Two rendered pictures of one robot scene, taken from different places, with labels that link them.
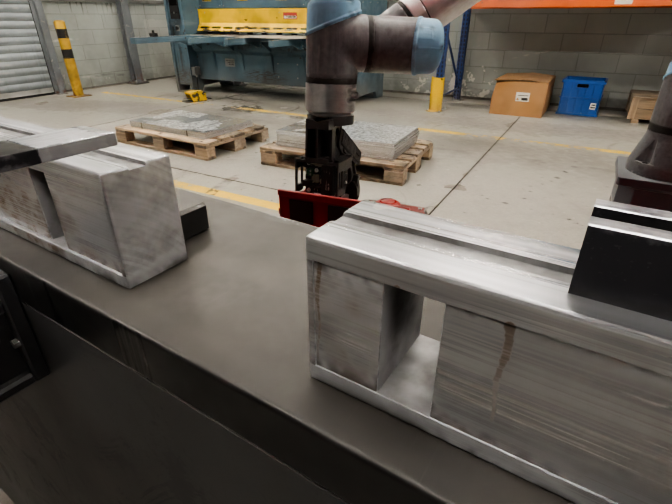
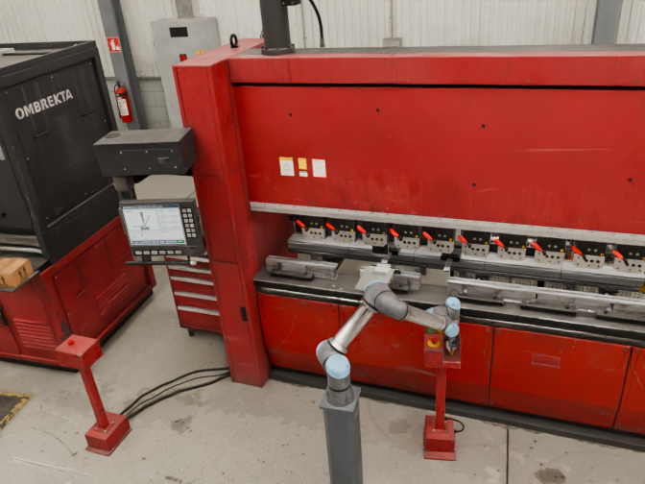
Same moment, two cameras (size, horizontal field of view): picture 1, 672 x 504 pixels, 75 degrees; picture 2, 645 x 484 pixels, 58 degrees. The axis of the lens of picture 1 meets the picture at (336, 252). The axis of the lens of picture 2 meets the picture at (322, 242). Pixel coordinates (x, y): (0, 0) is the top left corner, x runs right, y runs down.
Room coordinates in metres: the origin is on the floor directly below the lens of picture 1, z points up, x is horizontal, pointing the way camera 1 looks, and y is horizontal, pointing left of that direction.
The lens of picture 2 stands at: (3.11, -1.14, 2.88)
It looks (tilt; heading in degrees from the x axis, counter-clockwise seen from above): 28 degrees down; 169
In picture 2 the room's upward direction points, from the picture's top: 5 degrees counter-clockwise
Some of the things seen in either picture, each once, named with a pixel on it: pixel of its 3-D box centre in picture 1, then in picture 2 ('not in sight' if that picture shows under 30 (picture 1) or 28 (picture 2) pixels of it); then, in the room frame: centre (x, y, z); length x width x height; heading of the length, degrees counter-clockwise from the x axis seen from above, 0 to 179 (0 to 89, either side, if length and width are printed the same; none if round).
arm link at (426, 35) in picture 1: (399, 45); (438, 315); (0.72, -0.09, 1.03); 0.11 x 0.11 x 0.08; 6
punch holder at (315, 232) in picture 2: not in sight; (315, 225); (-0.14, -0.57, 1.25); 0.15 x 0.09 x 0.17; 57
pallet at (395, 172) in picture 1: (348, 152); not in sight; (3.58, -0.10, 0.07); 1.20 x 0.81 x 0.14; 64
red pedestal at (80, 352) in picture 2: not in sight; (92, 392); (0.01, -2.13, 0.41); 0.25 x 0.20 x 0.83; 147
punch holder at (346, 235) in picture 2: not in sight; (345, 228); (-0.03, -0.40, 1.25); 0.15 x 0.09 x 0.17; 57
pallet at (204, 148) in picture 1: (192, 133); not in sight; (4.22, 1.37, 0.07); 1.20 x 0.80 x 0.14; 59
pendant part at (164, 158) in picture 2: not in sight; (157, 204); (-0.23, -1.50, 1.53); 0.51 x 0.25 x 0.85; 71
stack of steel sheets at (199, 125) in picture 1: (191, 123); not in sight; (4.23, 1.37, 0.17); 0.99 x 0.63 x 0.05; 59
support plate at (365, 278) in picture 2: not in sight; (374, 279); (0.21, -0.29, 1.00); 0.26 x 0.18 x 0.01; 147
